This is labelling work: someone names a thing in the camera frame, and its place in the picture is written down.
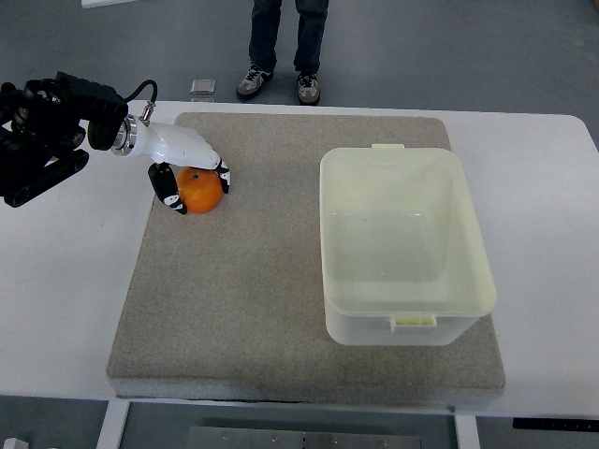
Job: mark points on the white object floor corner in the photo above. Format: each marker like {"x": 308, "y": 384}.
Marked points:
{"x": 14, "y": 443}

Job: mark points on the metal base plate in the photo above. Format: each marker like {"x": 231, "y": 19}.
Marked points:
{"x": 231, "y": 437}

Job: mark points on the white board top edge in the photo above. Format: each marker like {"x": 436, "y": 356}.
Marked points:
{"x": 102, "y": 3}

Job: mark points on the orange fruit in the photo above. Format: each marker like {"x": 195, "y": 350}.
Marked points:
{"x": 200, "y": 189}

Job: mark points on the white table leg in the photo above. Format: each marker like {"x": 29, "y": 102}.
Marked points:
{"x": 467, "y": 431}
{"x": 112, "y": 429}

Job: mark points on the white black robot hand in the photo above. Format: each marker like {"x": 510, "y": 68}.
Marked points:
{"x": 171, "y": 148}

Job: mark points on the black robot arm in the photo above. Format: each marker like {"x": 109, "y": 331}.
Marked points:
{"x": 43, "y": 125}

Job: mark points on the white table leg right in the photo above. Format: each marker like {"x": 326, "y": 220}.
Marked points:
{"x": 467, "y": 431}

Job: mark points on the white plastic box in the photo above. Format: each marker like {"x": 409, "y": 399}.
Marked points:
{"x": 403, "y": 258}

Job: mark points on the person leg jeans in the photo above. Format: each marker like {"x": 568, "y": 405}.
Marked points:
{"x": 265, "y": 21}
{"x": 312, "y": 21}

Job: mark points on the small clear floor plate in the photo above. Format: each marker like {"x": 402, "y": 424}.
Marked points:
{"x": 203, "y": 90}

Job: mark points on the person right leg jeans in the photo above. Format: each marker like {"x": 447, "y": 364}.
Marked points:
{"x": 312, "y": 21}

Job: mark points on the grey sneaker right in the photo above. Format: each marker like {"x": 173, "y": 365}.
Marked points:
{"x": 308, "y": 89}

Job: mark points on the person left leg jeans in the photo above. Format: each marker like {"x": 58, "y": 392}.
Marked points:
{"x": 265, "y": 21}

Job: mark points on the grey sneaker left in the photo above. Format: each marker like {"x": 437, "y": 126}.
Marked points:
{"x": 253, "y": 82}

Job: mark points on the black table control panel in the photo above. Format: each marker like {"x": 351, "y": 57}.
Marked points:
{"x": 556, "y": 424}

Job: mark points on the white table leg left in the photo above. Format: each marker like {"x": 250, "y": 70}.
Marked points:
{"x": 112, "y": 429}

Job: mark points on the grey foam mat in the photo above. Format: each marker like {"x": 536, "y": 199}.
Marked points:
{"x": 228, "y": 305}

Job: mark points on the grey sneaker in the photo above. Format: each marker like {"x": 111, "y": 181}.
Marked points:
{"x": 253, "y": 82}
{"x": 308, "y": 89}

